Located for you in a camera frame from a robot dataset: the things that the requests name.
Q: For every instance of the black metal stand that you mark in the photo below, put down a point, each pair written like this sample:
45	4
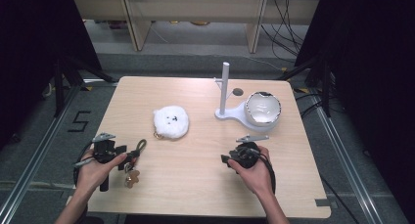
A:
326	87
58	87

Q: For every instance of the white plush pouch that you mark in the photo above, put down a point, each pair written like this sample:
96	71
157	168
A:
171	123

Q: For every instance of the white stand with pole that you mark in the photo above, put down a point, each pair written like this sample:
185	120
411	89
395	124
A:
223	87

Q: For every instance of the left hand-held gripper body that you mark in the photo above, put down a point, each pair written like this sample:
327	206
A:
104	150

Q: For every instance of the white bowl with silver rim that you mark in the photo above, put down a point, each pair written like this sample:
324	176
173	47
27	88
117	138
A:
262	108

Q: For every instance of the person's right hand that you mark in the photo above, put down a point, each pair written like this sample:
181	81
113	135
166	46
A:
257	178

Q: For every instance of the grey tape strip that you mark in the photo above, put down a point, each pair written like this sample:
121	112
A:
322	202

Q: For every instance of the person's left hand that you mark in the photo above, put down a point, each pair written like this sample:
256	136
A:
93	175

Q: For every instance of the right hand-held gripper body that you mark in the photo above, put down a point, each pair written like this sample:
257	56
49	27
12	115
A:
247	155

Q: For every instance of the aluminium floor rail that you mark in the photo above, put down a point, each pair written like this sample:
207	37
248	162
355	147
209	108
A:
349	165
36	149

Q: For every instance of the grey plug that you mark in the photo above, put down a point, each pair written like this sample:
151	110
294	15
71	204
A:
83	163

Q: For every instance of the beige wooden furniture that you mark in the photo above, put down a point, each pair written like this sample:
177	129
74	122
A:
195	7

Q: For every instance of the black curtain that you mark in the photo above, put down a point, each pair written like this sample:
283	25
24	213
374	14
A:
368	70
36	48

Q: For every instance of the dark round table mark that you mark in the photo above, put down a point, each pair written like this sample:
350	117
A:
238	92

